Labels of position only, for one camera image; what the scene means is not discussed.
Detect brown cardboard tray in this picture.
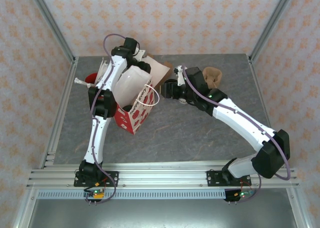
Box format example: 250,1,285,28
144,53,173,88

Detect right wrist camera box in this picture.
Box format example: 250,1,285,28
174,65,188,86

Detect black lid stack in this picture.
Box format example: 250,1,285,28
162,79,179,88

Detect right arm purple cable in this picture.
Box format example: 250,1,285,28
181,65,292,203

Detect aluminium frame post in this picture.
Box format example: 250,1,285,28
248,0,300,63
26,0,76,63

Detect brushed metal sheet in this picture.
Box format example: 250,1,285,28
27,199,301,228

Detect brown pulp carrier stack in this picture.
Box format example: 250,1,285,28
202,67,223,90

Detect white paper napkins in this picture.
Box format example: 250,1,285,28
147,57,170,86

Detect grey slotted cable duct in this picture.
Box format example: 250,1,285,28
36,189,227,199

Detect small circuit board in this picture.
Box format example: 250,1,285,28
83,187,106,201
233,189,255,198

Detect red white paper gift bag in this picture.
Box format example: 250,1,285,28
113,65,161,136

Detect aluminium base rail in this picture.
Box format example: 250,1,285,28
26,162,300,188

